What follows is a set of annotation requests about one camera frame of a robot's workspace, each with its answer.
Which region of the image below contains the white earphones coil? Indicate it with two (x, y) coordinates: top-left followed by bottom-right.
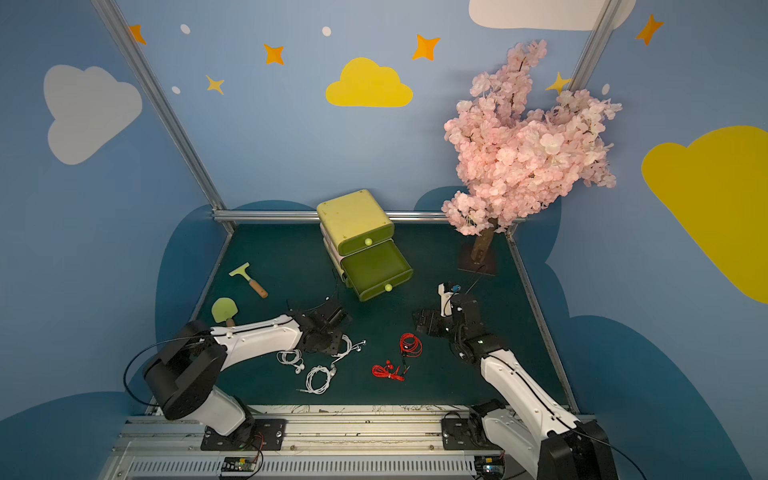
(276, 349), (305, 374)
(331, 334), (366, 367)
(300, 366), (337, 395)

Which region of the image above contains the red earphones coil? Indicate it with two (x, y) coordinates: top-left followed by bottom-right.
(399, 333), (423, 358)

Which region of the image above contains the green drawer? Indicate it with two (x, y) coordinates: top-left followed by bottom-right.
(341, 240), (413, 302)
(337, 222), (395, 256)

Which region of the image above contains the green three-drawer cabinet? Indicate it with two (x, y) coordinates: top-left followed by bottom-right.
(317, 189), (413, 302)

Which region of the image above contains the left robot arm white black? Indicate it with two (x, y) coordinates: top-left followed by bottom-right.
(143, 298), (347, 447)

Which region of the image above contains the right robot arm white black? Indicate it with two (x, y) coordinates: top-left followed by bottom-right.
(412, 292), (619, 479)

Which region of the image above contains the red earphones lower bundle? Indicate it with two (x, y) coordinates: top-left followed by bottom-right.
(371, 360), (410, 382)

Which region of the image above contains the right green circuit board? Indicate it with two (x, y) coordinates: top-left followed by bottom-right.
(474, 456), (505, 480)

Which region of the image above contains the green circuit board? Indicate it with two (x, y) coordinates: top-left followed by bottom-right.
(219, 457), (258, 479)
(474, 456), (505, 480)

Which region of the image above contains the left green circuit board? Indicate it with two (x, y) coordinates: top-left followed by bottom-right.
(219, 457), (258, 479)

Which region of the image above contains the pink blossom artificial tree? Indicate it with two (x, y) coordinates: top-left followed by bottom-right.
(442, 40), (622, 275)

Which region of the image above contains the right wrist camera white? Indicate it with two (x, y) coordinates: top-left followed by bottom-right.
(438, 282), (461, 318)

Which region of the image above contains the green round paddle wooden handle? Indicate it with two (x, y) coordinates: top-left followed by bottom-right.
(211, 297), (238, 327)

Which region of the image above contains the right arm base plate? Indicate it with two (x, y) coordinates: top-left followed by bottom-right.
(441, 416), (499, 451)

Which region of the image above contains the aluminium rail front frame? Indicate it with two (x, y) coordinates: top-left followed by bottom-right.
(101, 405), (535, 479)

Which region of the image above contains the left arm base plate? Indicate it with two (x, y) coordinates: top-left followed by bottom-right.
(200, 418), (287, 451)

